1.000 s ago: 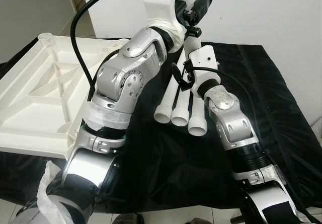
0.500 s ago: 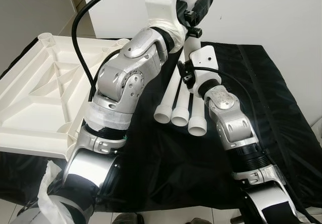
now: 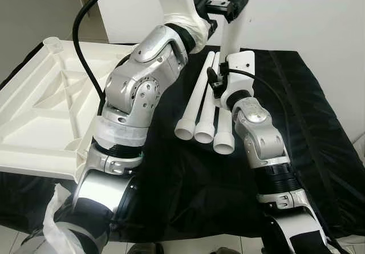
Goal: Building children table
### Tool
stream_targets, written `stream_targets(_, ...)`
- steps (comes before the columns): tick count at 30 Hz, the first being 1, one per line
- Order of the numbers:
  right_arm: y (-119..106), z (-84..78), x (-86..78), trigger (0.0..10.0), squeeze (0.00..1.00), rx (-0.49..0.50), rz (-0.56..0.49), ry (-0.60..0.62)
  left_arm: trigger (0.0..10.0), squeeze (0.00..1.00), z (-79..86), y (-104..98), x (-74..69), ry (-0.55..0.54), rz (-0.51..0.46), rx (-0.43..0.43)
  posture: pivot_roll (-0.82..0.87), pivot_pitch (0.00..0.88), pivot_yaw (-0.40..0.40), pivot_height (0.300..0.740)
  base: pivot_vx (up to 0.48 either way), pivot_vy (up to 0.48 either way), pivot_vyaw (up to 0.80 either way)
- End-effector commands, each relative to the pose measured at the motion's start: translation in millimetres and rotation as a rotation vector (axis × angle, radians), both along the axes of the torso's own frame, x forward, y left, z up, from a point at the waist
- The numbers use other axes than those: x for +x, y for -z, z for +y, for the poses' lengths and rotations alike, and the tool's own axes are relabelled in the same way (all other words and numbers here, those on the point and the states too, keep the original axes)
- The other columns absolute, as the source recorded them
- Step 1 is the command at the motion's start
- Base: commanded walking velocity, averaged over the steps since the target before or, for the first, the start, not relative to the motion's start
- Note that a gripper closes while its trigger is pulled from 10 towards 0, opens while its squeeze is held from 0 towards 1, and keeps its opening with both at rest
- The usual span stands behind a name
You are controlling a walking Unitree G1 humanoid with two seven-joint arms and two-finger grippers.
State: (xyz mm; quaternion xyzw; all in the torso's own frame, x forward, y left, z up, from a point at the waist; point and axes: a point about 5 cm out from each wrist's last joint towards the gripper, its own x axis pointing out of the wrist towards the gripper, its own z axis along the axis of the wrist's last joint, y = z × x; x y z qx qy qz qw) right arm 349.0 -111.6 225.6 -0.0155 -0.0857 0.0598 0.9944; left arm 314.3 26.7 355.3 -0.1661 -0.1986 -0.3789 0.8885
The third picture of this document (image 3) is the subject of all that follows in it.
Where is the grey robot right leg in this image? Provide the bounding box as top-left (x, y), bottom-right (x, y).
top-left (210, 246), bottom-right (241, 254)

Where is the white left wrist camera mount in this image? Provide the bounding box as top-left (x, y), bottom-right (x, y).
top-left (155, 0), bottom-right (201, 22)

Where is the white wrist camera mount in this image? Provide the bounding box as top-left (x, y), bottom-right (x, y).
top-left (218, 50), bottom-right (256, 111)
top-left (155, 0), bottom-right (201, 22)

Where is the black cloth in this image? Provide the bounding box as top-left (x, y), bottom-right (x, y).
top-left (0, 40), bottom-right (365, 244)

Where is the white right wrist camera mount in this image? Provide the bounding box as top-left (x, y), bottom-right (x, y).
top-left (218, 50), bottom-right (256, 111)

